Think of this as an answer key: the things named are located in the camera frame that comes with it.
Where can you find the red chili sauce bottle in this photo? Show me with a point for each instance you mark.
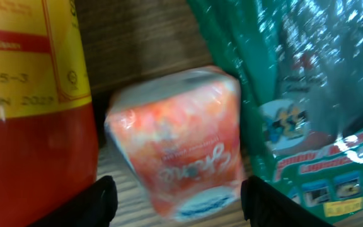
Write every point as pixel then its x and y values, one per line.
pixel 48 142

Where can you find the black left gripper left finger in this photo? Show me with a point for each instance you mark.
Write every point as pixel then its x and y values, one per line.
pixel 96 206

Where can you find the orange tissue packet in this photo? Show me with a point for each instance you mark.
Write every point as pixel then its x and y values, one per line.
pixel 179 136

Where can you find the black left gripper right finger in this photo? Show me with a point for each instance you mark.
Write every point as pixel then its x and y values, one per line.
pixel 265 206

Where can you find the green 3M gloves packet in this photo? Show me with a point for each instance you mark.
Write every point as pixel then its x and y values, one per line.
pixel 300 67

